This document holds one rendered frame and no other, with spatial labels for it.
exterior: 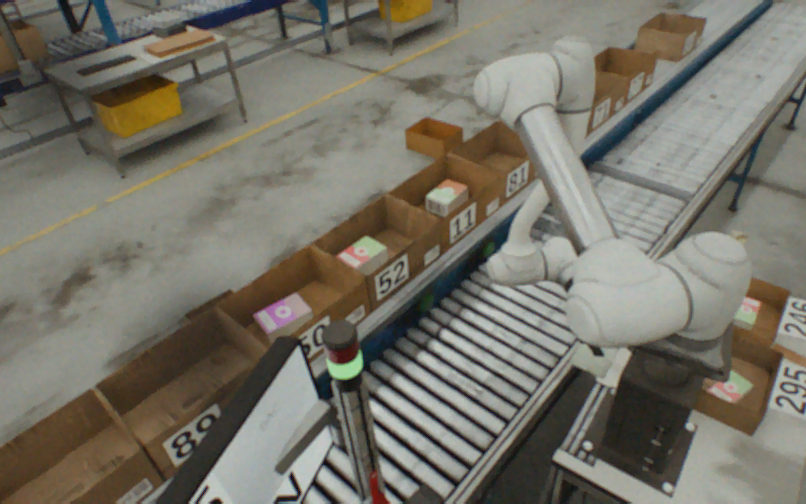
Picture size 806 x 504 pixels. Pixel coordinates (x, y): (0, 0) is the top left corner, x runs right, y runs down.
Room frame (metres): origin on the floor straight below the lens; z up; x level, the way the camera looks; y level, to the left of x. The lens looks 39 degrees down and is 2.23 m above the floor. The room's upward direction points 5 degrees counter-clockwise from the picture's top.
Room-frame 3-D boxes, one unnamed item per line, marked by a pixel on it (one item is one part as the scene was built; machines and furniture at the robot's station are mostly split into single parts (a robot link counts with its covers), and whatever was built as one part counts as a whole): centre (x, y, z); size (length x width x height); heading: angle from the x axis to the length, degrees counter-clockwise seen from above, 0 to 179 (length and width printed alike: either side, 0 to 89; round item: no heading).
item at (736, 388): (0.96, -0.97, 0.77); 0.13 x 0.07 x 0.04; 120
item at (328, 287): (1.28, 0.37, 0.97); 0.39 x 0.29 x 0.17; 135
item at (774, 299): (1.31, -1.10, 0.80); 0.38 x 0.28 x 0.10; 49
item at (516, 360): (1.28, -0.27, 0.72); 0.52 x 0.05 x 0.05; 45
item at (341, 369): (0.52, 0.10, 1.62); 0.05 x 0.05 x 0.06
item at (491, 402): (1.14, -0.13, 0.72); 0.52 x 0.05 x 0.05; 45
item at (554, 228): (1.76, -0.75, 0.76); 0.46 x 0.01 x 0.09; 45
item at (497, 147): (2.12, -0.47, 0.96); 0.39 x 0.29 x 0.17; 135
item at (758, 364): (1.05, -0.91, 0.80); 0.38 x 0.28 x 0.10; 49
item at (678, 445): (0.85, -0.65, 0.91); 0.26 x 0.26 x 0.33; 51
